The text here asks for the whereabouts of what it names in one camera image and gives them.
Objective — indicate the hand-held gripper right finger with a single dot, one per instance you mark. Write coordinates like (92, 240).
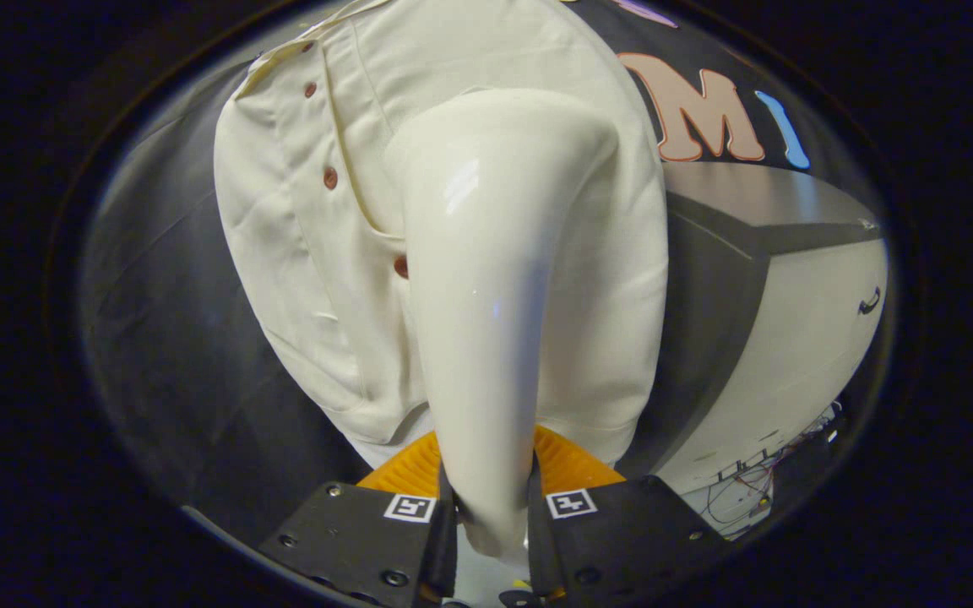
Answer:
(622, 540)

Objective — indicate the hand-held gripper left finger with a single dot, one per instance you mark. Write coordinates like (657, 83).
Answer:
(351, 540)

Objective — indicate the white garment steamer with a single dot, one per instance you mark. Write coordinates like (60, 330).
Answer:
(486, 338)

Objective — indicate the cream button shirt clothes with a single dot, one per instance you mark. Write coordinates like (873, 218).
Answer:
(301, 295)

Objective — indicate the white cabinet with grey top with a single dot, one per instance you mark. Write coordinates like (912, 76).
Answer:
(790, 338)

